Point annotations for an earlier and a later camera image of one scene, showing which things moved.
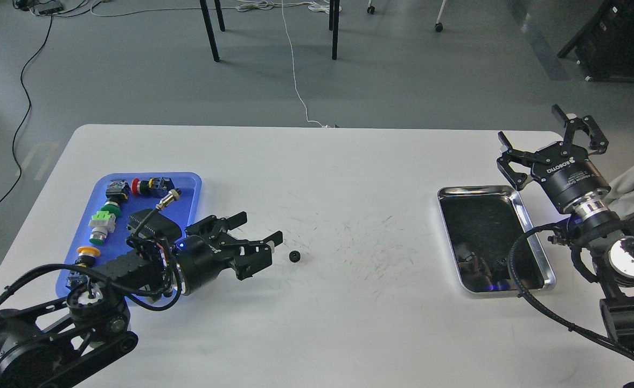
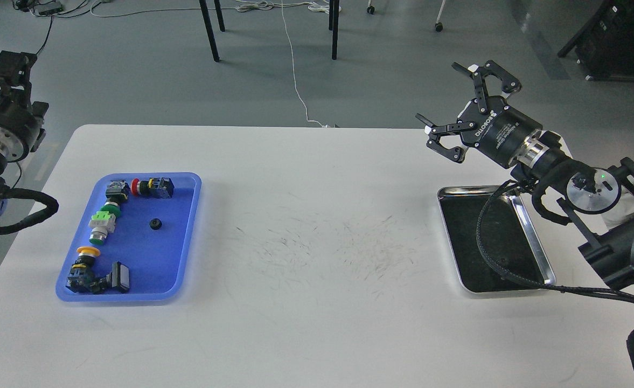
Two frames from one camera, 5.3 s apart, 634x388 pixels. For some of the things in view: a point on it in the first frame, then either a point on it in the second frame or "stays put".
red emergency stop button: [157, 187] stays put
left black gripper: [198, 262] → [9, 123]
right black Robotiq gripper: [564, 171] → [501, 131]
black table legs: [334, 19] stays put
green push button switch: [104, 221] stays put
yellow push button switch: [86, 256] stays put
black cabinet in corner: [621, 40] stays put
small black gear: [294, 256] → [155, 223]
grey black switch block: [118, 191] stays put
